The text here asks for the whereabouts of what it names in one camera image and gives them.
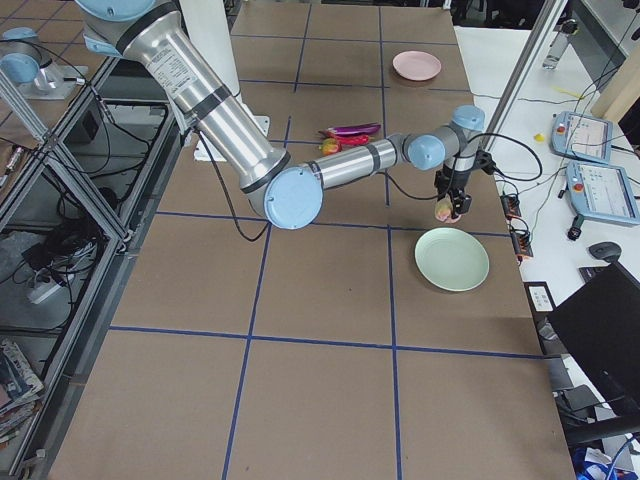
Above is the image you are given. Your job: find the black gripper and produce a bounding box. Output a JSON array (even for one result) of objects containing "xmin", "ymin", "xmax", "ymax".
[{"xmin": 434, "ymin": 170, "xmax": 472, "ymax": 218}]

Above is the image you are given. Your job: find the pink green peach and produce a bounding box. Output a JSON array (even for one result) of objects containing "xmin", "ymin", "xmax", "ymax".
[{"xmin": 434, "ymin": 197, "xmax": 460, "ymax": 223}]

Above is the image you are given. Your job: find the purple eggplant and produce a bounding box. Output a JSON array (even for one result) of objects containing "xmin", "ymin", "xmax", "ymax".
[{"xmin": 319, "ymin": 123, "xmax": 381, "ymax": 137}]

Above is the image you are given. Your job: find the red yellow pomegranate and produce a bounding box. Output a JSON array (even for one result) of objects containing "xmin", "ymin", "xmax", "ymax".
[{"xmin": 319, "ymin": 138, "xmax": 342, "ymax": 156}]

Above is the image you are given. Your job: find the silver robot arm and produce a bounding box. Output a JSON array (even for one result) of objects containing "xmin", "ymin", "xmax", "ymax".
[{"xmin": 79, "ymin": 1, "xmax": 485, "ymax": 229}]

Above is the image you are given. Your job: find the green plate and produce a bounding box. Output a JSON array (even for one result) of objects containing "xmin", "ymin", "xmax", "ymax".
[{"xmin": 414, "ymin": 227, "xmax": 490, "ymax": 292}]

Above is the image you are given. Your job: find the orange circuit board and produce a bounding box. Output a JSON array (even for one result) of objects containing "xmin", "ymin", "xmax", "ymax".
[{"xmin": 500, "ymin": 193, "xmax": 533, "ymax": 263}]

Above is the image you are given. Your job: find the red chili pepper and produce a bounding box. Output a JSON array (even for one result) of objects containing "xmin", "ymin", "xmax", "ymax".
[{"xmin": 335, "ymin": 134, "xmax": 372, "ymax": 147}]

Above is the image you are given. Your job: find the white label card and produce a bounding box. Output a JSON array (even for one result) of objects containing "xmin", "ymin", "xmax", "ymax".
[{"xmin": 524, "ymin": 281, "xmax": 555, "ymax": 314}]

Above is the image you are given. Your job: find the pink plate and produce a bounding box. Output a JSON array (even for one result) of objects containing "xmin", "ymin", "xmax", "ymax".
[{"xmin": 392, "ymin": 50, "xmax": 442, "ymax": 81}]

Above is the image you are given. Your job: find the upper teach pendant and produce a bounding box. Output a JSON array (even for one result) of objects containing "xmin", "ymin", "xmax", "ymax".
[{"xmin": 550, "ymin": 111, "xmax": 613, "ymax": 164}]

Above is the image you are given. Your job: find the teach pendant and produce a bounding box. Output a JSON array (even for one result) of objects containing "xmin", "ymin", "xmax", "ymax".
[
  {"xmin": 550, "ymin": 111, "xmax": 613, "ymax": 164},
  {"xmin": 566, "ymin": 160, "xmax": 639, "ymax": 226}
]

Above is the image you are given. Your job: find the lower teach pendant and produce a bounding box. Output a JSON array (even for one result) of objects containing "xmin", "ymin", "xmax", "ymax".
[{"xmin": 566, "ymin": 160, "xmax": 639, "ymax": 226}]

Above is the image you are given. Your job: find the grey computer mouse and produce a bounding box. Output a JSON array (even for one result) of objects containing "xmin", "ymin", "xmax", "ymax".
[{"xmin": 588, "ymin": 241, "xmax": 622, "ymax": 263}]

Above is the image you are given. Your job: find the plastic water bottle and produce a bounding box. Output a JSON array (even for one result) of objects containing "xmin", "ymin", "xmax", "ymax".
[{"xmin": 542, "ymin": 19, "xmax": 578, "ymax": 70}]

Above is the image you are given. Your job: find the black monitor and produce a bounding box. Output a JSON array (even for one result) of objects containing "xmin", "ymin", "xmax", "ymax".
[{"xmin": 547, "ymin": 262, "xmax": 639, "ymax": 416}]

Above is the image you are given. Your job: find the white power strip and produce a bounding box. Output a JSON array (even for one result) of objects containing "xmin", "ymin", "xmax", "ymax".
[{"xmin": 27, "ymin": 280, "xmax": 69, "ymax": 305}]

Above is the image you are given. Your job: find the stack of magazines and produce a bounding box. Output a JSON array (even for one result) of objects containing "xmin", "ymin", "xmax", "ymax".
[{"xmin": 1, "ymin": 338, "xmax": 44, "ymax": 447}]

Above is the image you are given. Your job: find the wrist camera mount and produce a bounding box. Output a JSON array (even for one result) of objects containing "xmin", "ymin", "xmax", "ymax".
[{"xmin": 473, "ymin": 149, "xmax": 496, "ymax": 175}]

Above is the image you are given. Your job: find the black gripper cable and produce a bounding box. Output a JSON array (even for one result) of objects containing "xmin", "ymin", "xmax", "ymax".
[{"xmin": 469, "ymin": 130, "xmax": 544, "ymax": 182}]

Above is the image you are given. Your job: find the aluminium frame post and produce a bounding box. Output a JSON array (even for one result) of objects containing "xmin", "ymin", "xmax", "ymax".
[{"xmin": 480, "ymin": 0, "xmax": 567, "ymax": 151}]

